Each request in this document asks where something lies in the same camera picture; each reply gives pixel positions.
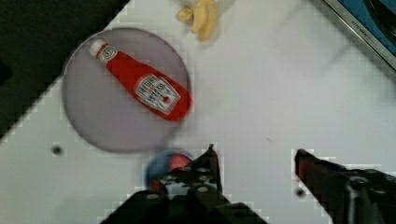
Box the red toy in bowl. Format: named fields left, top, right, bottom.
left=151, top=153, right=192, bottom=191

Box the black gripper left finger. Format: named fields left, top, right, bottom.
left=158, top=143, right=223, bottom=199

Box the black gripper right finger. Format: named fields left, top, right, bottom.
left=294, top=149, right=396, bottom=224

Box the peeled banana toy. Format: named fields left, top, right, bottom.
left=177, top=0, right=219, bottom=42

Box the grey round plate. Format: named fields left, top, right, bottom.
left=63, top=27, right=191, bottom=153

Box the black toaster oven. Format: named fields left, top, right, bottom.
left=320, top=0, right=396, bottom=72

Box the small blue bowl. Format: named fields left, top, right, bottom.
left=145, top=150, right=195, bottom=191

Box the red ketchup bottle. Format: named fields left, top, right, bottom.
left=90, top=39, right=192, bottom=121

